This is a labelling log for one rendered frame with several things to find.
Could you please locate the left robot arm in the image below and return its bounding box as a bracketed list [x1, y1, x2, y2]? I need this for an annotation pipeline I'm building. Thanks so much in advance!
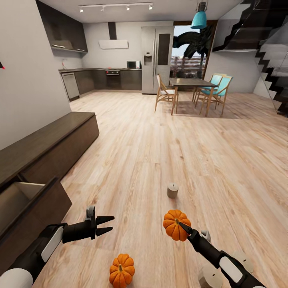
[0, 205, 115, 288]

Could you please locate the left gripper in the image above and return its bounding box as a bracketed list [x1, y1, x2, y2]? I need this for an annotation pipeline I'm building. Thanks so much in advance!
[74, 216, 115, 240]

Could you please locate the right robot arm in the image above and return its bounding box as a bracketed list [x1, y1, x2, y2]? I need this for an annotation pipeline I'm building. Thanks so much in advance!
[179, 222, 266, 288]

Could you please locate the pumpkin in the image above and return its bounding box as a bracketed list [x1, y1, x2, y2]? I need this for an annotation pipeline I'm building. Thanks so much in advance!
[109, 254, 135, 288]
[163, 210, 191, 241]

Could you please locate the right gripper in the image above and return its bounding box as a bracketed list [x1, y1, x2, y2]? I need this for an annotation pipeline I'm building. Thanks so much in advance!
[179, 222, 212, 259]

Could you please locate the pillar candle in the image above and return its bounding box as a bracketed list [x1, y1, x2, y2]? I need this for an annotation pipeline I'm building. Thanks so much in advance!
[230, 251, 254, 274]
[167, 183, 179, 199]
[198, 264, 223, 288]

